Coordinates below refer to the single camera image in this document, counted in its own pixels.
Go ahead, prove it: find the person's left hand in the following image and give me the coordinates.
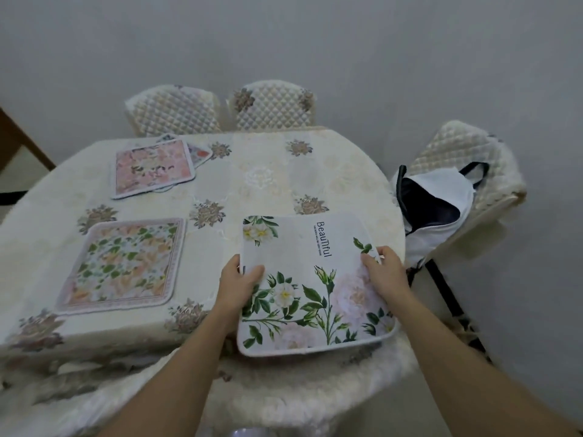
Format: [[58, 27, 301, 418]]
[[214, 254, 265, 320]]

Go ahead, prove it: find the person's right hand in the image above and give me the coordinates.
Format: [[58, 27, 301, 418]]
[[361, 246, 411, 304]]

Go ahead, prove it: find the white floral towel with green leaves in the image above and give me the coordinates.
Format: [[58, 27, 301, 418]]
[[236, 212, 401, 358]]

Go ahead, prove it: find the person's left forearm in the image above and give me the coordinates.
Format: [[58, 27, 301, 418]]
[[97, 307, 238, 437]]

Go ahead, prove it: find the person's right forearm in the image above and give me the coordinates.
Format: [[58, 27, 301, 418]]
[[393, 286, 583, 437]]

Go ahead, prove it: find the cream floral tablecloth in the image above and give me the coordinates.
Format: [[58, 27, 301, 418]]
[[0, 126, 422, 437]]

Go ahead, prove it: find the floral towel with pink border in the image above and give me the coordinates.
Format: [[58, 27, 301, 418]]
[[55, 217, 187, 316]]

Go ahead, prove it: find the floral towel with blue corner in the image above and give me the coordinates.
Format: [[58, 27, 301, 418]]
[[157, 134, 213, 170]]

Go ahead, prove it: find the cream quilted chair cover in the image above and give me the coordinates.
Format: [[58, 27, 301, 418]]
[[124, 84, 223, 137], [401, 120, 528, 269], [226, 80, 317, 131]]

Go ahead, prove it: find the white bag with black straps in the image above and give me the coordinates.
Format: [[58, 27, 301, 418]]
[[390, 162, 490, 360]]

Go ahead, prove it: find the brown wooden door frame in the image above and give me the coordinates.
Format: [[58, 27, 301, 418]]
[[0, 107, 56, 174]]

